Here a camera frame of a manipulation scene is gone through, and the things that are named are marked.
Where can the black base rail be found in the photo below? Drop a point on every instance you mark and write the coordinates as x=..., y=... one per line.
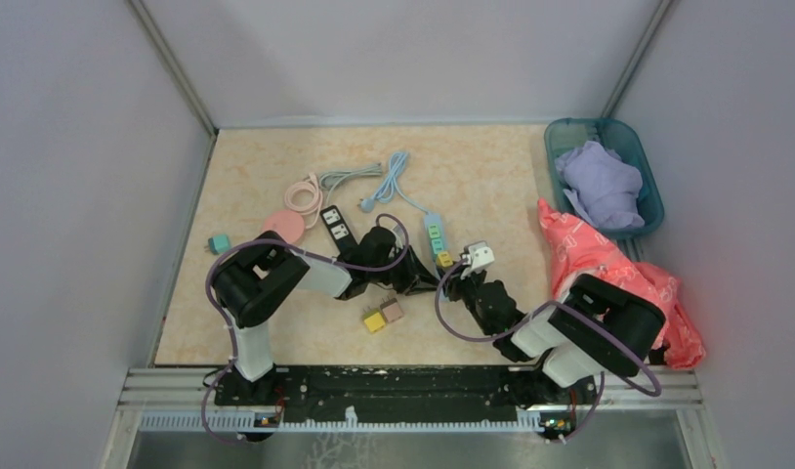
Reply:
x=394, y=395

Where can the yellow charger plug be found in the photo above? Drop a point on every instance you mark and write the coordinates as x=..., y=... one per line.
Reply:
x=444, y=260
x=374, y=320

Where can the teal plastic basket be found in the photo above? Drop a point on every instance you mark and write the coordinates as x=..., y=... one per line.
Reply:
x=569, y=133

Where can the lavender cloth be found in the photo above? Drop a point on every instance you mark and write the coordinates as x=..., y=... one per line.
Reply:
x=601, y=188

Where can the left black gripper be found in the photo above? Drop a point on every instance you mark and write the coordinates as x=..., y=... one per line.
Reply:
x=415, y=279

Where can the black power strip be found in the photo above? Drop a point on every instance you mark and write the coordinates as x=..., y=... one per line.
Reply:
x=338, y=228

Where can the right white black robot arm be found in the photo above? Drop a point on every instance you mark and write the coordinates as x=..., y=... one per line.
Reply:
x=593, y=328

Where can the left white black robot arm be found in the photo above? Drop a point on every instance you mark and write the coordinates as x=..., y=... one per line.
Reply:
x=249, y=283

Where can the teal USB charger plug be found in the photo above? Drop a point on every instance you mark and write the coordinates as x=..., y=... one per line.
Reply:
x=218, y=244

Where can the pink brown charger plug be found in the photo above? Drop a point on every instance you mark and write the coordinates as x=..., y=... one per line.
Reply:
x=391, y=310

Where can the red patterned plastic bag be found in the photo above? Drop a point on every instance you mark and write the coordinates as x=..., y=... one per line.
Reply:
x=577, y=248

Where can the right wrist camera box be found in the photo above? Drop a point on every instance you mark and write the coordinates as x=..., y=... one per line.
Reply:
x=476, y=257

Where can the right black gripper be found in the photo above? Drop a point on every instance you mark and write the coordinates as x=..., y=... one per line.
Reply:
x=453, y=285

